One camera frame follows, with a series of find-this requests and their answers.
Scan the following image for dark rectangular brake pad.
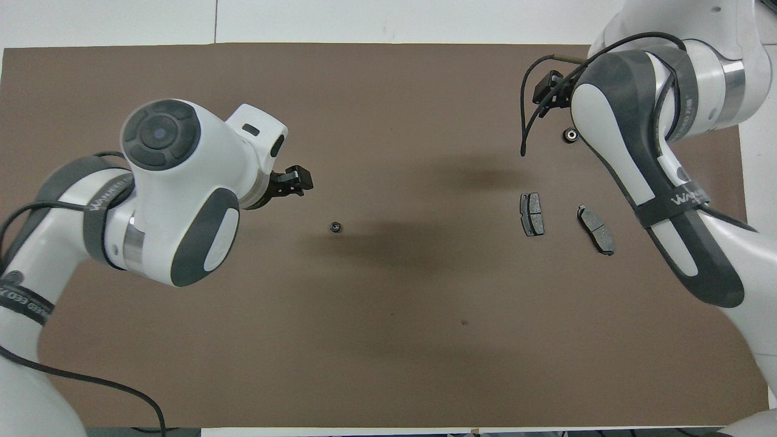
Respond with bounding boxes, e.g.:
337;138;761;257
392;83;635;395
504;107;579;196
520;192;545;237

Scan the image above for dark curved brake pad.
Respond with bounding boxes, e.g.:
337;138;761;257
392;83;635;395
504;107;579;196
577;205;615;256

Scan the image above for brown table mat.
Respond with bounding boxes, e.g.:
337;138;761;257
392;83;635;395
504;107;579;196
0;42;770;429

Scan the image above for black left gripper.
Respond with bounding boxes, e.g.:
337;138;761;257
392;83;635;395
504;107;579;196
246;165;314;211

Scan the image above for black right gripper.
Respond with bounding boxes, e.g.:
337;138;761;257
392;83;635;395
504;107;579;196
532;70;576;120

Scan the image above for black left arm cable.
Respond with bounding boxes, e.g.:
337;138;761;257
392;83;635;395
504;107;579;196
0;152;166;437

